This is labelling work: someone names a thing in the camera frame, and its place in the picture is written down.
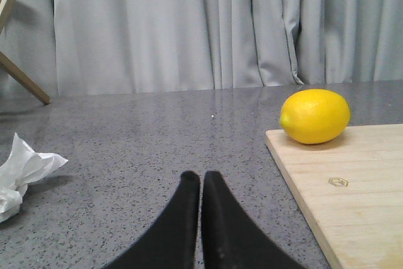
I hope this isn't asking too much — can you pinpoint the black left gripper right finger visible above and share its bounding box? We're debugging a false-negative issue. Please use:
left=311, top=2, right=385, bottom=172
left=201, top=171, right=303, bottom=268

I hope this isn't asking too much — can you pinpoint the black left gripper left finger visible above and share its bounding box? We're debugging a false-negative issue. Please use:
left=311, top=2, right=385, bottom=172
left=108, top=171, right=200, bottom=268

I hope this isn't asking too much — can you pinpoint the wooden cutting board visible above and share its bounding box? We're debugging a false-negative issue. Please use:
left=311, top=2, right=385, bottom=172
left=266, top=124, right=402, bottom=268

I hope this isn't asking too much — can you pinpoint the yellow lemon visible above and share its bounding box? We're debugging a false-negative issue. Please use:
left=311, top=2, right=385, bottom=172
left=280, top=89, right=351, bottom=144

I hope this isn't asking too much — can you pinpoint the crumpled white paper tissue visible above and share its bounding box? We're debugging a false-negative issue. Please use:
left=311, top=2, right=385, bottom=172
left=1, top=134, right=68, bottom=222

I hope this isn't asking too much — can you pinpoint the grey curtain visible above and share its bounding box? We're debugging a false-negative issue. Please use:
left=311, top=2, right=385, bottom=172
left=1, top=0, right=402, bottom=96

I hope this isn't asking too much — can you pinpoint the wooden folding stand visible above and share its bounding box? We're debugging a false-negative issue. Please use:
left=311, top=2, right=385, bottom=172
left=0, top=0, right=51, bottom=105

